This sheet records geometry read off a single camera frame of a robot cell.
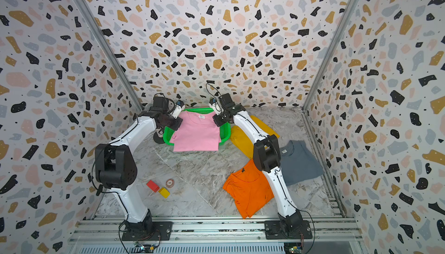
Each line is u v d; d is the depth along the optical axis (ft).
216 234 2.40
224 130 3.38
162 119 2.34
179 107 2.81
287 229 2.14
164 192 2.75
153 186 2.79
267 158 2.05
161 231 2.41
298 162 3.17
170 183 2.84
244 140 3.39
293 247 2.34
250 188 2.81
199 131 3.12
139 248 2.37
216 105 2.87
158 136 3.19
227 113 2.49
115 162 1.62
